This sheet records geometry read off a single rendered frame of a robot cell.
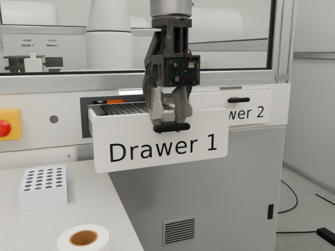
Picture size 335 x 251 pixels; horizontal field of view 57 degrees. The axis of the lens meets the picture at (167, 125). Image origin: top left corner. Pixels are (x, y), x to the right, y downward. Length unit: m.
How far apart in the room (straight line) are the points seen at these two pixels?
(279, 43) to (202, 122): 0.53
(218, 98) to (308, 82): 1.90
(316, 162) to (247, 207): 1.68
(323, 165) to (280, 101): 1.67
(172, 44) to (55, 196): 0.36
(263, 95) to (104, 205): 0.64
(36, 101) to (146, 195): 0.42
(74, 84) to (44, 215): 0.37
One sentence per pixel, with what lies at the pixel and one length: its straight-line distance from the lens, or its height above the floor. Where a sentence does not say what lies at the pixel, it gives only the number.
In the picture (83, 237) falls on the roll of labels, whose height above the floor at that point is 0.79.
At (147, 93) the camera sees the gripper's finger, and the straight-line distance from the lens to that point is 0.59.
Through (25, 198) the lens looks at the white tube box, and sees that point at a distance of 0.64.
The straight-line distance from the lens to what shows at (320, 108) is 2.71.
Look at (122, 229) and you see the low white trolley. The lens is 0.54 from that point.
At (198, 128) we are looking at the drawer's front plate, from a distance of 0.65.
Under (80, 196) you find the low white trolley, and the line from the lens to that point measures 0.67.
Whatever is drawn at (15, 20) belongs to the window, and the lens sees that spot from 0.87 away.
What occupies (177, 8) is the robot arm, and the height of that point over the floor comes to 1.12.
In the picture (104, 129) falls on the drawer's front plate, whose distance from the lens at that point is 0.59.
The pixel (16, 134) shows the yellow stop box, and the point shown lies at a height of 0.85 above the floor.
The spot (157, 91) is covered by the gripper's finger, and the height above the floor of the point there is 0.98.
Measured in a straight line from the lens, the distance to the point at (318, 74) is 2.74.
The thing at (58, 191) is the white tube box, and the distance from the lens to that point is 0.63.
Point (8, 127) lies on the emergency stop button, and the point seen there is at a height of 0.88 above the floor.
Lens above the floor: 1.05
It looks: 13 degrees down
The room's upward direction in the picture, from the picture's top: straight up
